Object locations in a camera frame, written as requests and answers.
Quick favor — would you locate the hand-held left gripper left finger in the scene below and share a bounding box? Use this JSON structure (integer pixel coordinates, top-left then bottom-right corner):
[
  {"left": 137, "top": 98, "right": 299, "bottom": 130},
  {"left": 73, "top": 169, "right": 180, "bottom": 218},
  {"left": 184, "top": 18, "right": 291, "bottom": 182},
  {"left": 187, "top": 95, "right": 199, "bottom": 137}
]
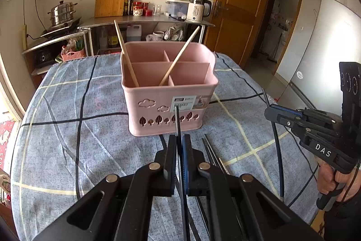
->
[{"left": 32, "top": 135, "right": 178, "bottom": 241}]

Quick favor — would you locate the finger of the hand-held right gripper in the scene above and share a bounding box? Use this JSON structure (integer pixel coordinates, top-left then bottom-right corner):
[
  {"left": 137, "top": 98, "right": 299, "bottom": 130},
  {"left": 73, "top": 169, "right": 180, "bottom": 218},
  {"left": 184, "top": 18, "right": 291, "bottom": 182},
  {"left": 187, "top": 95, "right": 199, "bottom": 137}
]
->
[
  {"left": 264, "top": 107, "right": 304, "bottom": 143},
  {"left": 269, "top": 104, "right": 314, "bottom": 119}
]

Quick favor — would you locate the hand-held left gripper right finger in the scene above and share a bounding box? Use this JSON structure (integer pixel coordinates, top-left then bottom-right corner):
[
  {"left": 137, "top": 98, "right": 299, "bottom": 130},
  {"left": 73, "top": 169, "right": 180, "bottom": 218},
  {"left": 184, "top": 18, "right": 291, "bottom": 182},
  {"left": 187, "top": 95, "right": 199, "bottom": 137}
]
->
[{"left": 182, "top": 134, "right": 325, "bottom": 241}]

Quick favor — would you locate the black chopstick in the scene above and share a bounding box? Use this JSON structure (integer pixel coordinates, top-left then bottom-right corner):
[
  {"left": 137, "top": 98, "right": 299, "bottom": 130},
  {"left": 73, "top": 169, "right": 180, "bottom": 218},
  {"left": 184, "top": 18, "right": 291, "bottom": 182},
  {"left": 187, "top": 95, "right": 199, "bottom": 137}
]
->
[
  {"left": 174, "top": 105, "right": 190, "bottom": 241},
  {"left": 204, "top": 134, "right": 226, "bottom": 174},
  {"left": 262, "top": 88, "right": 285, "bottom": 199},
  {"left": 201, "top": 138, "right": 217, "bottom": 167}
]

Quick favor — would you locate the pink utensil basket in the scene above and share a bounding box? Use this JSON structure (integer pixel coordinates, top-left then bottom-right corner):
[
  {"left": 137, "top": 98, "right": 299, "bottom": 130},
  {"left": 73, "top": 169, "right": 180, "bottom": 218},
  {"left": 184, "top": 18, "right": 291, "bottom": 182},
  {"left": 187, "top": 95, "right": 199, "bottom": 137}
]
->
[{"left": 121, "top": 41, "right": 219, "bottom": 137}]

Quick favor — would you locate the person's right forearm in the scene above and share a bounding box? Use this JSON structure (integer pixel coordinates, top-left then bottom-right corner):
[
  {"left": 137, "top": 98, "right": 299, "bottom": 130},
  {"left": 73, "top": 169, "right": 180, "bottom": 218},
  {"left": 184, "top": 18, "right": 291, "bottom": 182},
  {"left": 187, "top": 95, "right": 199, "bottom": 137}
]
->
[{"left": 324, "top": 196, "right": 361, "bottom": 241}]

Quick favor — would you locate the person's right hand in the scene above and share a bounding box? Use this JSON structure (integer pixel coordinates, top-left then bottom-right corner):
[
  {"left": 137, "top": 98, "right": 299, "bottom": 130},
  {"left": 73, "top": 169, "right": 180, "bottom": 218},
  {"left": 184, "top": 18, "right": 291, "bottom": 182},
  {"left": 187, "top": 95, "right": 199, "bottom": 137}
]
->
[{"left": 316, "top": 162, "right": 361, "bottom": 203}]

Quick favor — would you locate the white refrigerator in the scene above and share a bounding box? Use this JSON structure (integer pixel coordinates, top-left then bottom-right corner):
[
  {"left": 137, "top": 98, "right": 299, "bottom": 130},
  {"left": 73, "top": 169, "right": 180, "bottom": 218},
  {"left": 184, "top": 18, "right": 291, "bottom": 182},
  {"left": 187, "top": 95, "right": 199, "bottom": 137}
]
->
[{"left": 275, "top": 0, "right": 361, "bottom": 118}]

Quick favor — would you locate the blue plaid tablecloth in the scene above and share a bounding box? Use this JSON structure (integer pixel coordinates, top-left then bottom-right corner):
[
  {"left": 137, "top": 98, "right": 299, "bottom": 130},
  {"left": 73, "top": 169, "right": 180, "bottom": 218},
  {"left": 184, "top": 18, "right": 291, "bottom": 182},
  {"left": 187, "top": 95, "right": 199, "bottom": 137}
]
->
[{"left": 10, "top": 52, "right": 320, "bottom": 241}]

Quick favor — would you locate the wooden chopstick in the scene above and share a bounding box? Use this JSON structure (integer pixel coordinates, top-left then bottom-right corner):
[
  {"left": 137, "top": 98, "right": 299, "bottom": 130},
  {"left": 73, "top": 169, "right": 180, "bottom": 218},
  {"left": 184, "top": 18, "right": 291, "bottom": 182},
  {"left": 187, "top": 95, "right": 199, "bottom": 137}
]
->
[
  {"left": 158, "top": 26, "right": 201, "bottom": 86},
  {"left": 113, "top": 20, "right": 140, "bottom": 88}
]

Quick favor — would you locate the wooden door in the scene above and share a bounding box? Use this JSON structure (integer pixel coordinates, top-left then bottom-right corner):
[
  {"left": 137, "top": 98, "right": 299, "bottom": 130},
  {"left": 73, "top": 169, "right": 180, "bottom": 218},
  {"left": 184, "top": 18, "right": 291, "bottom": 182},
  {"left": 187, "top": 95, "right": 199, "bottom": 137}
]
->
[{"left": 204, "top": 0, "right": 275, "bottom": 68}]

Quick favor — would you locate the white plastic jug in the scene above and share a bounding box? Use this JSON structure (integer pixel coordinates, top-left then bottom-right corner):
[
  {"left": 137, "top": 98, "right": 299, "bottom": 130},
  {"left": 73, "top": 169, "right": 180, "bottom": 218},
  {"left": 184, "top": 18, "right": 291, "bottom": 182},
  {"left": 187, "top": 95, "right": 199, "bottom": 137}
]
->
[{"left": 126, "top": 24, "right": 143, "bottom": 43}]

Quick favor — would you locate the yellow label bottle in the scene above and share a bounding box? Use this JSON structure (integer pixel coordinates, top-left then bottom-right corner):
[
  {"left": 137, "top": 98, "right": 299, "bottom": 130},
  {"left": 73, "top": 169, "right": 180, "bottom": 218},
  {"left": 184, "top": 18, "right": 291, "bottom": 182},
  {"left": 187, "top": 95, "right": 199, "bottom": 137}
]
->
[{"left": 108, "top": 29, "right": 119, "bottom": 47}]

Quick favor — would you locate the white electric kettle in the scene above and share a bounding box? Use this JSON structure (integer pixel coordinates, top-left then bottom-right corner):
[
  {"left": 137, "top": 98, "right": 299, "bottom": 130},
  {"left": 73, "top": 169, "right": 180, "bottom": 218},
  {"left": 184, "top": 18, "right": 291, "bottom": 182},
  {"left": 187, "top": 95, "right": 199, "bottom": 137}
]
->
[{"left": 186, "top": 0, "right": 212, "bottom": 23}]

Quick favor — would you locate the small pink woven basket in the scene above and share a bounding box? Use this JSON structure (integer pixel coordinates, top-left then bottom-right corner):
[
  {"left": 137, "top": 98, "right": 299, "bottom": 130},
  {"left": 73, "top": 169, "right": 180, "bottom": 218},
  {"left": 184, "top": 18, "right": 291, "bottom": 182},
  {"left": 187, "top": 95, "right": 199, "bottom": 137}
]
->
[{"left": 60, "top": 47, "right": 86, "bottom": 62}]

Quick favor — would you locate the steel kitchen table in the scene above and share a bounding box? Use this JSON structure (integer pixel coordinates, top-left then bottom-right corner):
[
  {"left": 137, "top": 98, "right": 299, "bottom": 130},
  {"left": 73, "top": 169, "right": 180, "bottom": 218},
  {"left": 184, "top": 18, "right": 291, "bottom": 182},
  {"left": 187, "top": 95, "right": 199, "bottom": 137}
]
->
[{"left": 78, "top": 16, "right": 215, "bottom": 57}]

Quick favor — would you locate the clear plastic storage box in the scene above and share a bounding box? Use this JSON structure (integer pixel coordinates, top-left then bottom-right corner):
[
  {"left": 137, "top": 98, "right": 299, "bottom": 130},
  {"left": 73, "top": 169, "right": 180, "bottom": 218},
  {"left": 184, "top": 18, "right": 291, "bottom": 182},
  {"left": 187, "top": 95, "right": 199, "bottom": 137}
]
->
[{"left": 165, "top": 0, "right": 190, "bottom": 19}]

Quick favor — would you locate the black blender base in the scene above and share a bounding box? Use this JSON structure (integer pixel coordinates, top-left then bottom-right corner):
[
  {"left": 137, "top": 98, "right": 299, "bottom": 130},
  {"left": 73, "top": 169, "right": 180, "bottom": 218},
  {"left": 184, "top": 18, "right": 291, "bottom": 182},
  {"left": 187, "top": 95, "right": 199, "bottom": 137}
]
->
[{"left": 34, "top": 50, "right": 55, "bottom": 68}]

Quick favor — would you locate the steel side shelf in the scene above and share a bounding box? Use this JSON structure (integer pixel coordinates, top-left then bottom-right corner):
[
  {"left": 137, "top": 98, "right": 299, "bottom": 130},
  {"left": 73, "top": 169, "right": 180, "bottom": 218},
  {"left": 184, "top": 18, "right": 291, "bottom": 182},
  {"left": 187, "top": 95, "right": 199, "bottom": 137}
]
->
[{"left": 22, "top": 29, "right": 94, "bottom": 81}]

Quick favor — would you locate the black induction cooker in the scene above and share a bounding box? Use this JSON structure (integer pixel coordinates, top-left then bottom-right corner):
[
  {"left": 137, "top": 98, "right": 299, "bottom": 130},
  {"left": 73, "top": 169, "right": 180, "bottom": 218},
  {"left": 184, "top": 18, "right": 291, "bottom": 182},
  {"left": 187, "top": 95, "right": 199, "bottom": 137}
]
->
[{"left": 41, "top": 18, "right": 83, "bottom": 39}]

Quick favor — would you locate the red paper decoration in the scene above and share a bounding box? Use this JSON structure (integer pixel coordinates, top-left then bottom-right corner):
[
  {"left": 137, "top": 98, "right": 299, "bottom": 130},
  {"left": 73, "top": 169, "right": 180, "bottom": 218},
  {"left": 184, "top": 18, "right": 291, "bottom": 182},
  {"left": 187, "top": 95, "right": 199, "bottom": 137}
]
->
[{"left": 0, "top": 120, "right": 12, "bottom": 171}]

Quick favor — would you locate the steel steamer pot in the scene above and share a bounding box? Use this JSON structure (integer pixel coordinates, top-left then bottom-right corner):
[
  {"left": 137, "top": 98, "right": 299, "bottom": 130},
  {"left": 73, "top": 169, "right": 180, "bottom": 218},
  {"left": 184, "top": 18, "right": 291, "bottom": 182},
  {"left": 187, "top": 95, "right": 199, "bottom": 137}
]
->
[{"left": 47, "top": 0, "right": 78, "bottom": 27}]

